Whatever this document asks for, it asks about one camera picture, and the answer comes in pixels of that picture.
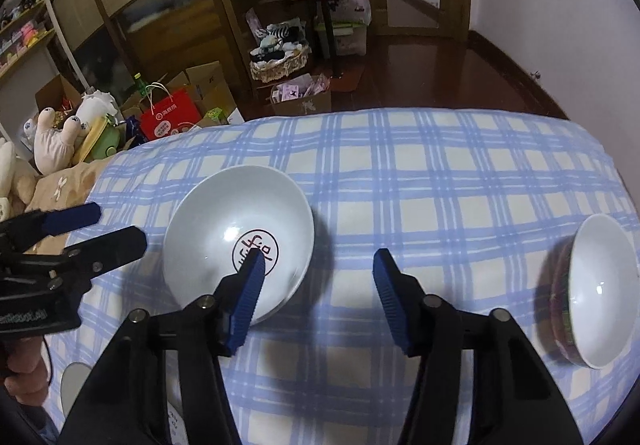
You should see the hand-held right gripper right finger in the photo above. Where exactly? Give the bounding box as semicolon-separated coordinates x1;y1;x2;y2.
374;248;583;445

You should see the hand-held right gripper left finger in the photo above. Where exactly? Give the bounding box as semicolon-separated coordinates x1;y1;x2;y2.
57;250;267;445

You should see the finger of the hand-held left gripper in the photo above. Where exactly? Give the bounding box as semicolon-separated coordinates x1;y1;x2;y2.
65;226;148;287
0;202;102;259

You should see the bowl with round seal print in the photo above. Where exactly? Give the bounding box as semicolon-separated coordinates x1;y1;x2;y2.
162;166;316;326

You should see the white cherry plate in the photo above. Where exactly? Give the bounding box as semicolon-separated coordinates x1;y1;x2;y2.
60;362;93;413

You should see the plain white red-patterned bowl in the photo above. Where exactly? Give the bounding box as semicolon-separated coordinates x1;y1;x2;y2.
547;213;640;370

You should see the person's left hand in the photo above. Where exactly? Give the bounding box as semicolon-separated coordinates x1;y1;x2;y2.
4;339;51;407

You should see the green yellow container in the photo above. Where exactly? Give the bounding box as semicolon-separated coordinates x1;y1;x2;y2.
75;117;123;163

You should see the white plush toy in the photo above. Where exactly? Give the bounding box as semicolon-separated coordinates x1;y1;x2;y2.
77;90;119;126

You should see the open cardboard box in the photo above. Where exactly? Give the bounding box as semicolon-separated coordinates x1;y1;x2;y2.
185;61;238;126
35;74;83;113

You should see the blue plaid blanket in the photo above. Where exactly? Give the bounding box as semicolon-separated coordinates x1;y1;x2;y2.
47;107;640;445

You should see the red paper shopping bag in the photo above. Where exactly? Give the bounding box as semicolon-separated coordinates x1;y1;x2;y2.
139;84;201;142

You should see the white pole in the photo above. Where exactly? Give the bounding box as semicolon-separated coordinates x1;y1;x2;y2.
40;0;93;96

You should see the cardboard box of pink cards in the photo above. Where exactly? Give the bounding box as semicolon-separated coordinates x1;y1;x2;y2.
270;74;333;116

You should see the wooden wardrobe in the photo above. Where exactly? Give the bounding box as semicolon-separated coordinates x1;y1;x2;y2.
37;0;251;126

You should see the lace basket of socks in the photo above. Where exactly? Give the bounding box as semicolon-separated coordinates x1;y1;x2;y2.
249;17;311;83

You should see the clear plastic storage box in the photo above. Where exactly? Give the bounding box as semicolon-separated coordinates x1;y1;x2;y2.
315;22;368;58

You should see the small dark side table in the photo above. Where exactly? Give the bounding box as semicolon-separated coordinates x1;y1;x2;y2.
260;0;367;93

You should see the pale plastic bag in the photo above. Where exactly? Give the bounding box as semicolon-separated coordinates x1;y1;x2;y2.
345;0;373;26

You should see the black cable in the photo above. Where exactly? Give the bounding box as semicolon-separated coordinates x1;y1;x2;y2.
42;335;55;388

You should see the wall shelf with toys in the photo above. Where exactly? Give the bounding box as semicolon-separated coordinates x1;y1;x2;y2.
0;0;56;80

